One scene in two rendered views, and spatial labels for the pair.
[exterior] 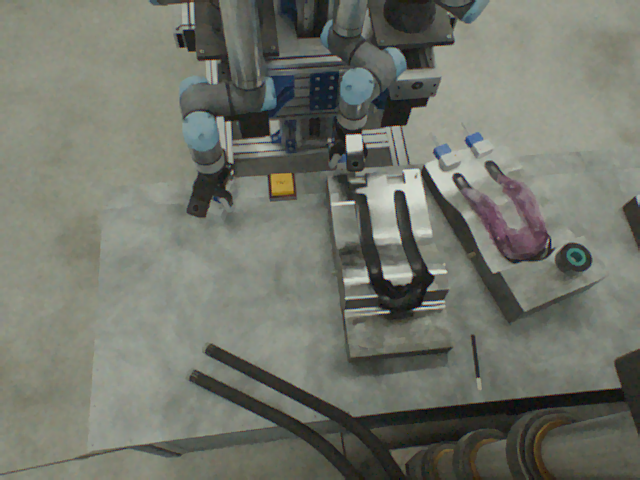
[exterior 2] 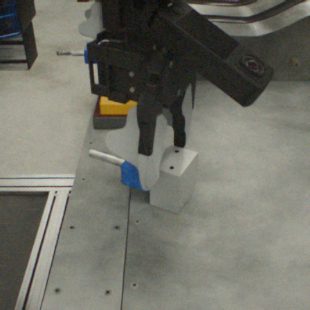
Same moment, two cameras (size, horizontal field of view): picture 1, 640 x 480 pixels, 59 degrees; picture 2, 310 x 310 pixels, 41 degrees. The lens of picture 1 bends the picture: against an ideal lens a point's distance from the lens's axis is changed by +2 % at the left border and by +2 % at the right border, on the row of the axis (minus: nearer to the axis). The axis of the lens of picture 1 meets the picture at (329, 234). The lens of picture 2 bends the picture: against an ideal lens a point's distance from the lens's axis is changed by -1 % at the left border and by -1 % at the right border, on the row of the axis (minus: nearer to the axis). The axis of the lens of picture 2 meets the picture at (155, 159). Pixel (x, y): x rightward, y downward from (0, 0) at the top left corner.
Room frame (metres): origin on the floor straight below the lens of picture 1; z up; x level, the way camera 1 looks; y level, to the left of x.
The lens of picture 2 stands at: (0.59, 0.69, 1.12)
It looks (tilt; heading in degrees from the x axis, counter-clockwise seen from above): 36 degrees down; 284
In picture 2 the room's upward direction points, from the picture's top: straight up
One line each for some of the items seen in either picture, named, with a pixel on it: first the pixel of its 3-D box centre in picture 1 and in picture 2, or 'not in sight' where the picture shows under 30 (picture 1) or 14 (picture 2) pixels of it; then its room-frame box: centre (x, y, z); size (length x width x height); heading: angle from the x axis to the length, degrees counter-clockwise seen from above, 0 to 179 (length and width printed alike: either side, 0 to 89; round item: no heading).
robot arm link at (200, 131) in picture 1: (202, 137); not in sight; (0.69, 0.31, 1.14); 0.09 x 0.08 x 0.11; 20
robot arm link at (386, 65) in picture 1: (377, 67); not in sight; (0.96, -0.06, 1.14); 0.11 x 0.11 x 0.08; 54
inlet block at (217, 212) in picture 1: (223, 198); (137, 167); (0.71, 0.31, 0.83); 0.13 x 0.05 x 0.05; 167
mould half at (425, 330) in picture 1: (386, 257); (268, 21); (0.58, -0.16, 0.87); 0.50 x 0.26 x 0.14; 14
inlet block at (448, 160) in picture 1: (441, 150); not in sight; (0.94, -0.29, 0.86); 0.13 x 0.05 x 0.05; 31
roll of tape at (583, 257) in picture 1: (573, 259); not in sight; (0.61, -0.62, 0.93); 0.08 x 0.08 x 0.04
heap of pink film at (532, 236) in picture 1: (510, 212); not in sight; (0.74, -0.48, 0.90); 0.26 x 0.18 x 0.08; 31
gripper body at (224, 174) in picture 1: (213, 172); (144, 37); (0.70, 0.31, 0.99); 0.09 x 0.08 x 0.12; 167
